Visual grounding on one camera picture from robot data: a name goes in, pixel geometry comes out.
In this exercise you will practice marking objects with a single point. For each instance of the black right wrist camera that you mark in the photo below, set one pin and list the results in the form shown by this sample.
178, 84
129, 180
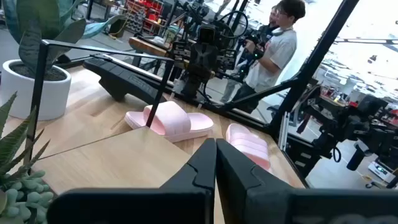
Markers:
207, 35

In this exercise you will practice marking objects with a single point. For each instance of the black metal table frame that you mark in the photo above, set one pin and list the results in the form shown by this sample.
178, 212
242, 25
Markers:
311, 62

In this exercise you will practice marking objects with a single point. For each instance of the black slide sandal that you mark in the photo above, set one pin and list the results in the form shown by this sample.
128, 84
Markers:
124, 84

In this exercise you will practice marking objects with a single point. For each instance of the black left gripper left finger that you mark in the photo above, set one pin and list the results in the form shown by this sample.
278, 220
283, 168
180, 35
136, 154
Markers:
174, 205

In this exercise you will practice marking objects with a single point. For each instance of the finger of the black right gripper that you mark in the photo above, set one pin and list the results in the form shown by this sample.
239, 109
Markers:
196, 59
211, 59

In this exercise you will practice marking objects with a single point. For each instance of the snake plant in white pot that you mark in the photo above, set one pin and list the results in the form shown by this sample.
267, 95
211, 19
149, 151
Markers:
53, 99

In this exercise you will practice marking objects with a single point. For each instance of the small succulent plant in pot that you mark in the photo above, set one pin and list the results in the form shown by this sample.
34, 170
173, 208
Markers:
31, 197

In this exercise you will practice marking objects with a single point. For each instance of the red parts bin rack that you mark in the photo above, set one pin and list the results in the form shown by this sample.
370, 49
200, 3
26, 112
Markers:
146, 14

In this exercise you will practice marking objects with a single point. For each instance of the background robot station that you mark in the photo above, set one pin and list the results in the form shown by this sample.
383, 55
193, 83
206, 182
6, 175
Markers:
351, 124

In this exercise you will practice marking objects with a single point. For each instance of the black handheld device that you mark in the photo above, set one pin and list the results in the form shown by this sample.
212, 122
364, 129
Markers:
253, 46

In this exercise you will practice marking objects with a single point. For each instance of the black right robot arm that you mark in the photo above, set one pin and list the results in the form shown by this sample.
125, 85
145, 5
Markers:
197, 87

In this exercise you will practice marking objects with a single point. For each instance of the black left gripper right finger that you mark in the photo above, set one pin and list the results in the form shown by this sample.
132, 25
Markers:
264, 205

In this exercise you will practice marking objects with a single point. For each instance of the person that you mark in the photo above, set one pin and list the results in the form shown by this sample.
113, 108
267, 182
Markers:
276, 53
273, 18

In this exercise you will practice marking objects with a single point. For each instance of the pink slide sandal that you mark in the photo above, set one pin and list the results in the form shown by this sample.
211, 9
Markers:
174, 119
248, 146

